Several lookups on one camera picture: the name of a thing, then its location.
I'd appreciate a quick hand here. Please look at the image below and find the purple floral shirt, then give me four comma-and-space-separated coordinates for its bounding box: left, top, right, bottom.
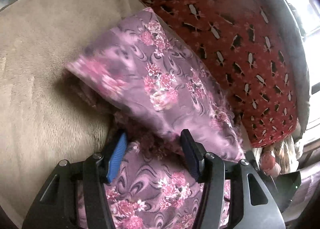
66, 8, 244, 228

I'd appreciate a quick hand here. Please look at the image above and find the beige fleece blanket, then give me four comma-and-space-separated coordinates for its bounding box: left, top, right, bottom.
1, 0, 143, 227

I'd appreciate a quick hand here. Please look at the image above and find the plastic bag with doll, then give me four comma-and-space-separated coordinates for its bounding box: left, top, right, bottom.
252, 135, 304, 179

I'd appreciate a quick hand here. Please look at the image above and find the red patterned quilt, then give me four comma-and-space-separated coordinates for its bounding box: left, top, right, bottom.
141, 0, 298, 147

